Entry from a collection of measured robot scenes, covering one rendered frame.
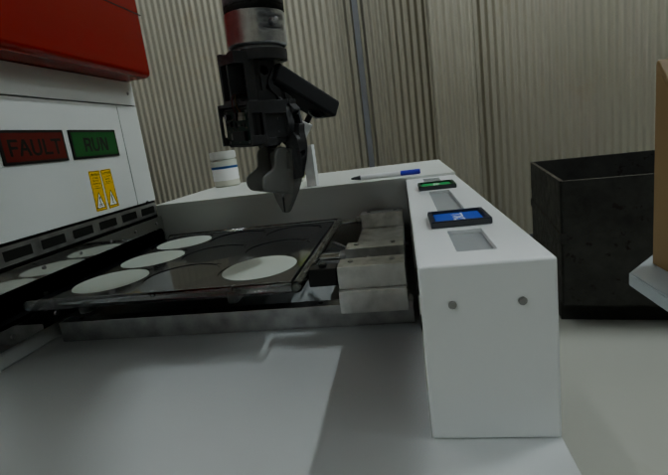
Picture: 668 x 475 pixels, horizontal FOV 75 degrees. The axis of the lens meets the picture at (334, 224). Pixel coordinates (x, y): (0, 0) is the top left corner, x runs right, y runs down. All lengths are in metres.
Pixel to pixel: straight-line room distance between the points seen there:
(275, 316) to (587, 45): 3.44
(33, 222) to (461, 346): 0.61
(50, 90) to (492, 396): 0.74
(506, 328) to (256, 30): 0.42
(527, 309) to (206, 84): 3.68
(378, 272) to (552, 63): 3.29
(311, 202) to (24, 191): 0.47
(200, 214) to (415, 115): 2.74
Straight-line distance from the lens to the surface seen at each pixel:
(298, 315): 0.57
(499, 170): 3.61
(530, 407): 0.37
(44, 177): 0.78
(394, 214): 0.82
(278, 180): 0.58
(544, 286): 0.33
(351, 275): 0.51
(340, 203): 0.87
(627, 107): 3.87
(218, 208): 0.94
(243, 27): 0.57
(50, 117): 0.82
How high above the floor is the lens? 1.06
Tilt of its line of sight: 11 degrees down
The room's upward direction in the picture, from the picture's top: 7 degrees counter-clockwise
